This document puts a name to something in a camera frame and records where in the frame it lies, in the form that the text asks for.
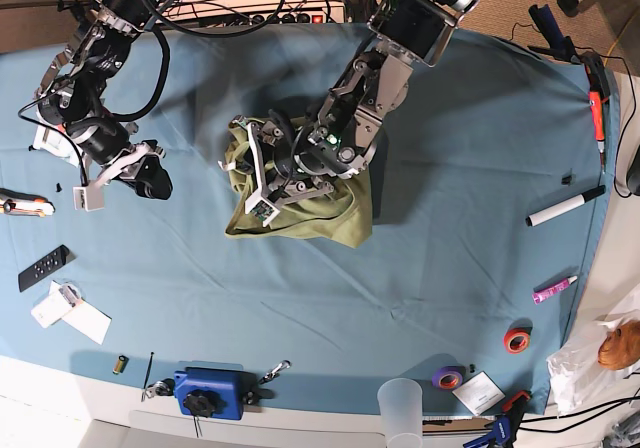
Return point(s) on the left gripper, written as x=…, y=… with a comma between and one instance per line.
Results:
x=264, y=151

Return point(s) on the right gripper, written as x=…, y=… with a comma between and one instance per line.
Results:
x=139, y=168

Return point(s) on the olive green t-shirt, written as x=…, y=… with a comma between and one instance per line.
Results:
x=344, y=216

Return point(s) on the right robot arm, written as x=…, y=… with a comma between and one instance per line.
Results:
x=68, y=102

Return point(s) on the black remote control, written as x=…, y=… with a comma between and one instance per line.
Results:
x=44, y=267

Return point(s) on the orange white utility knife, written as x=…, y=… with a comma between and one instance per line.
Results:
x=22, y=204

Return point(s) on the white card stack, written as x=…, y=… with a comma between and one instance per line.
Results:
x=61, y=300

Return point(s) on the white paper sheet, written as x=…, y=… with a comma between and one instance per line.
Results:
x=89, y=321

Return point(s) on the black zip tie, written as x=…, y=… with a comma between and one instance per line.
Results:
x=147, y=374

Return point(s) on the white power strip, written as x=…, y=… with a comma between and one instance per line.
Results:
x=313, y=11

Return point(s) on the small green battery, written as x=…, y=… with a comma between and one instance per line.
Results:
x=120, y=365

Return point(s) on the silver carabiner clip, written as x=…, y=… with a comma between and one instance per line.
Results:
x=274, y=372

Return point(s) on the blue clamp block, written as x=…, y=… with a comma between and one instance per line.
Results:
x=209, y=393

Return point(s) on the blue table cloth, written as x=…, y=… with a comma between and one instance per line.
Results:
x=481, y=141

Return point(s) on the clear plastic cup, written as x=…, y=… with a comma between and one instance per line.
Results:
x=400, y=404

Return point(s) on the purple tape roll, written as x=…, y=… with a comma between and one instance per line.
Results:
x=448, y=377

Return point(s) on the white black marker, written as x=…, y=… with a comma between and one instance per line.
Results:
x=564, y=207

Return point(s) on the small black clip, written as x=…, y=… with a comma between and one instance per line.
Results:
x=568, y=179

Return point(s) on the red tape roll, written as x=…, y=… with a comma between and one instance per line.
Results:
x=517, y=340

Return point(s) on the white paper card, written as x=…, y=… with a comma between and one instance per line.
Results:
x=479, y=394

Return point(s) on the pink glue tube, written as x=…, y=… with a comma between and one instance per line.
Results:
x=544, y=294

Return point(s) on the blue black clamp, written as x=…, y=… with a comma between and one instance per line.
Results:
x=560, y=47

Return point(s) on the orange black screwdriver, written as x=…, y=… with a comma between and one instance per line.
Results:
x=599, y=93

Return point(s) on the blue bar clamp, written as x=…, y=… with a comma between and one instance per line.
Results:
x=503, y=430

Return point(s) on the white plastic bag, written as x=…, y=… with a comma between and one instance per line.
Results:
x=576, y=377

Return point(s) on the brown bread item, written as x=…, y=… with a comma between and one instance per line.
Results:
x=621, y=347

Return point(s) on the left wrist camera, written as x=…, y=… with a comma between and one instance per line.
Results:
x=261, y=208

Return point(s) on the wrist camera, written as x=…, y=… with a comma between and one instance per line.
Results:
x=88, y=198
x=261, y=208

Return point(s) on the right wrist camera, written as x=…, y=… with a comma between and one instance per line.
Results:
x=88, y=198

